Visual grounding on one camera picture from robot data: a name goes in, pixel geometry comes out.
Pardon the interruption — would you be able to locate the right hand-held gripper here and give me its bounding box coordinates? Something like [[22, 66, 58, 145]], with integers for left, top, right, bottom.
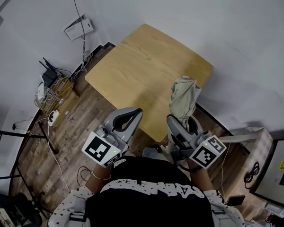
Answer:
[[167, 115, 227, 170]]

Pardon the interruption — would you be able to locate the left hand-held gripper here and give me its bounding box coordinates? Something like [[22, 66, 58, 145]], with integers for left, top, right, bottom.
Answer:
[[81, 107, 144, 168]]

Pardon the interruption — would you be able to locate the beige cloth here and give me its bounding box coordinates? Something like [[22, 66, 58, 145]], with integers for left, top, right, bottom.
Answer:
[[169, 76, 202, 130]]

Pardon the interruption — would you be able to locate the person's left forearm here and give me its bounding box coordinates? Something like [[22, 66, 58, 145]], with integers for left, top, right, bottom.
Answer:
[[85, 166, 112, 194]]

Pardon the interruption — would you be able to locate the person's right forearm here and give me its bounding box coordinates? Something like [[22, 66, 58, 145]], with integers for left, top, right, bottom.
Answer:
[[187, 164, 216, 194]]

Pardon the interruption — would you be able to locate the person's grey shoe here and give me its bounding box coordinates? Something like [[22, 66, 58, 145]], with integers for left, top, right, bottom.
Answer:
[[142, 147, 169, 161]]

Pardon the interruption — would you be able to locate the wooden table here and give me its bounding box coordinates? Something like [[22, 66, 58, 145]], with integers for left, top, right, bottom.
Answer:
[[84, 24, 214, 143]]

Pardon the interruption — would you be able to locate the white power strip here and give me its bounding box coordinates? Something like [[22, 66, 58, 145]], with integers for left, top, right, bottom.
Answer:
[[264, 203, 284, 219], [48, 110, 61, 127]]

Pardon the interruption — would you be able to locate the person's black starred shirt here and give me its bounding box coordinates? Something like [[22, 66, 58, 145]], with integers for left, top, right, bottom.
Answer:
[[48, 156, 247, 227]]

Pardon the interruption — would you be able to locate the black phone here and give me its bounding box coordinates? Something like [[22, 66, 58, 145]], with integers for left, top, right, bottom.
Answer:
[[227, 194, 247, 207]]

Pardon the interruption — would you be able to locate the white network device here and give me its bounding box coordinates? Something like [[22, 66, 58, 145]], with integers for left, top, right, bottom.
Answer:
[[35, 81, 47, 104]]

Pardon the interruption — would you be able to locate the black router with antennas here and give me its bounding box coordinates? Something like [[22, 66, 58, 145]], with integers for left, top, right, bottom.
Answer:
[[39, 57, 59, 88]]

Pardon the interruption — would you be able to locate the black framed white board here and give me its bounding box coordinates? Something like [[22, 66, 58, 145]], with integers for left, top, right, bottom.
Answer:
[[255, 138, 284, 208]]

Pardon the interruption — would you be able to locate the black metal stand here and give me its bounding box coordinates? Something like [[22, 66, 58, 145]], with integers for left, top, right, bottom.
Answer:
[[0, 121, 60, 219]]

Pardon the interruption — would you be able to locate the black office chair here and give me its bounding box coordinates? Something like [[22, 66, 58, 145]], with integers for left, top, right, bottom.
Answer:
[[0, 192, 43, 227]]

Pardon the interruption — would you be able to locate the black wrist strap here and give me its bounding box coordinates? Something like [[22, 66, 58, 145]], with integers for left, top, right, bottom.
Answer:
[[177, 161, 204, 173]]

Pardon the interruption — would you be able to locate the gold bracelet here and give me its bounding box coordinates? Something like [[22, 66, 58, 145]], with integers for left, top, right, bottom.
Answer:
[[91, 169, 112, 181]]

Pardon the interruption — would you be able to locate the thin white cable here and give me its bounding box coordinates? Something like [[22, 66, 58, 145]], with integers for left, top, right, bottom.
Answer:
[[220, 142, 232, 200]]

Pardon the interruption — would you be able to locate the black cable loop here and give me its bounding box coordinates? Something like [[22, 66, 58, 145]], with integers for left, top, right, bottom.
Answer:
[[76, 166, 93, 182]]

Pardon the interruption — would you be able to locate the white floor cable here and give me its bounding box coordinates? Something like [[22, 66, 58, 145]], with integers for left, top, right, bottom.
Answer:
[[34, 118, 72, 194]]

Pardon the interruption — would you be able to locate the black coiled cable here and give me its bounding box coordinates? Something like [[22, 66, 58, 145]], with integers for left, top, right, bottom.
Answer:
[[243, 161, 261, 190]]

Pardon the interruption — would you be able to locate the grey wall cable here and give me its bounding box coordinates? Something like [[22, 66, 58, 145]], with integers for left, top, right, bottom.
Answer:
[[69, 0, 86, 65]]

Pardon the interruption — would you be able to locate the white wall box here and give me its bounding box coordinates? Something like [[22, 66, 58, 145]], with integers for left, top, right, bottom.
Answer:
[[63, 14, 95, 43]]

